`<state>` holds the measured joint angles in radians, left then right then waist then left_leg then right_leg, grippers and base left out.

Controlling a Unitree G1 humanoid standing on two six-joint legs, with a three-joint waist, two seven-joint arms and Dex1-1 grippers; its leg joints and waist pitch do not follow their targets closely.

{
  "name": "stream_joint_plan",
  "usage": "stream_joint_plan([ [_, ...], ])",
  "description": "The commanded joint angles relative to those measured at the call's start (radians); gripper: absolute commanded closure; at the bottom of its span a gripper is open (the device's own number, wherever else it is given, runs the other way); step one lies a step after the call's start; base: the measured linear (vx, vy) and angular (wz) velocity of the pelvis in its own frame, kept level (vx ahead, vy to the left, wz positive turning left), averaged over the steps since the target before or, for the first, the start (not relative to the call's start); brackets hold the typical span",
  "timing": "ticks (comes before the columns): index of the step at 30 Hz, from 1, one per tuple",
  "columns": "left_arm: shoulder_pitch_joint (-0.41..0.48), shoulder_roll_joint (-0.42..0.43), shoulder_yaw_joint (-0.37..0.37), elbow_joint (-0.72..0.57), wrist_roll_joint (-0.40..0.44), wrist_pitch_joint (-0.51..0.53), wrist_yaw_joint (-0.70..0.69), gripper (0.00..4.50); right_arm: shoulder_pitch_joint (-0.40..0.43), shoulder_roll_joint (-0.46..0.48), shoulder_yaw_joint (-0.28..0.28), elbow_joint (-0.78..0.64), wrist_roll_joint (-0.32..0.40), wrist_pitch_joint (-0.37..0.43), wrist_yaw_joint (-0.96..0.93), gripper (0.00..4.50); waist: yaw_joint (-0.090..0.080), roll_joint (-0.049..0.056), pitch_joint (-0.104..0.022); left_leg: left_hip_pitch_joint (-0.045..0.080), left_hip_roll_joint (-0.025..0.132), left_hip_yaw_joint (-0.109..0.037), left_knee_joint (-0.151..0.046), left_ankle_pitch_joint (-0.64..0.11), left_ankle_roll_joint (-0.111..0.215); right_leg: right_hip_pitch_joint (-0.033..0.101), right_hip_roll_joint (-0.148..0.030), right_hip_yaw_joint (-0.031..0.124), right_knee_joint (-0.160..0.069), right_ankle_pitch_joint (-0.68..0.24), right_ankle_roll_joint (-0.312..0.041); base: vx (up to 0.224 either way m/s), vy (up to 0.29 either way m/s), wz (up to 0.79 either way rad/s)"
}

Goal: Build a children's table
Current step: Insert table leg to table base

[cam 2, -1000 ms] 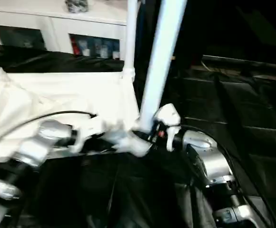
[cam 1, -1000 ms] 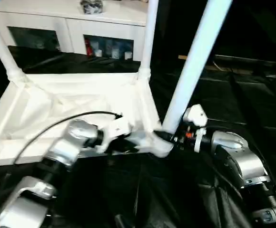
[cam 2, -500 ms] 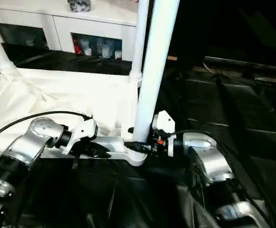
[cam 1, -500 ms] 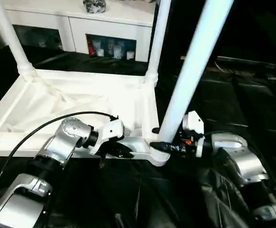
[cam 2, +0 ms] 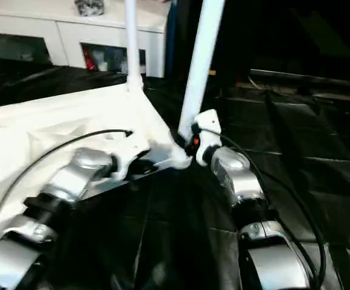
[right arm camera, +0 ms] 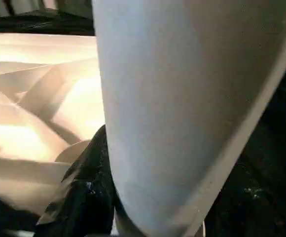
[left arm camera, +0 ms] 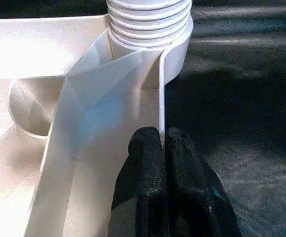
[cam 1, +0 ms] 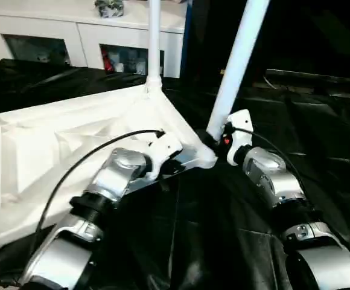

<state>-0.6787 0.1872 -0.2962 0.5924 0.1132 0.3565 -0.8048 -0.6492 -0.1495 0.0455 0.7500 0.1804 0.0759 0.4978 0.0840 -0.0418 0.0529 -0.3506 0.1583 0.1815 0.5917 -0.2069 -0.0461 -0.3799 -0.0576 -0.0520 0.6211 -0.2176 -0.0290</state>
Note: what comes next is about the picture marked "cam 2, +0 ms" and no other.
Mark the white plastic table leg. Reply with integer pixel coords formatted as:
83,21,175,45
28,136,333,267
124,0,144,92
176,0,226,161

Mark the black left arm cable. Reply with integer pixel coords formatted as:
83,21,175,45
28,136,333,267
0,129,133,236

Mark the dark patterned jar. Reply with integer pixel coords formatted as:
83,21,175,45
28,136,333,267
74,0,106,17

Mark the white glass-door cabinet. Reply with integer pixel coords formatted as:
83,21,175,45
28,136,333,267
0,0,167,78

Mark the small red bottle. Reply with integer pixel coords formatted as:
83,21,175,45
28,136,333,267
83,47,94,71

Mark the white plastic table top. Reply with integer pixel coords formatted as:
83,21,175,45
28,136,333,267
0,82,194,236

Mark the black plastic mat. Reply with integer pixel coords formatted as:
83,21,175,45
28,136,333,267
0,57,350,290

